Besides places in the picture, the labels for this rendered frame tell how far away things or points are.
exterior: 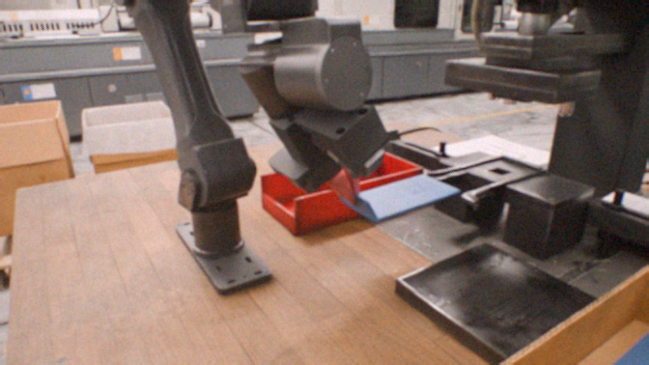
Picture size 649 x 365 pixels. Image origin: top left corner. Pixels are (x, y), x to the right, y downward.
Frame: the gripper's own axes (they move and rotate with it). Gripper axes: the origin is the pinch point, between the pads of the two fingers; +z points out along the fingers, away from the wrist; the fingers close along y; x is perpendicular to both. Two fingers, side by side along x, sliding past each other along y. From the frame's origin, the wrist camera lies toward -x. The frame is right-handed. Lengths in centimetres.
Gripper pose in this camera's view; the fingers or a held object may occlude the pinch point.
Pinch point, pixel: (351, 197)
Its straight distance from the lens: 51.1
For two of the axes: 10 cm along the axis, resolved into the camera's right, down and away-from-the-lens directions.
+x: -5.5, -3.2, 7.7
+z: 4.3, 6.8, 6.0
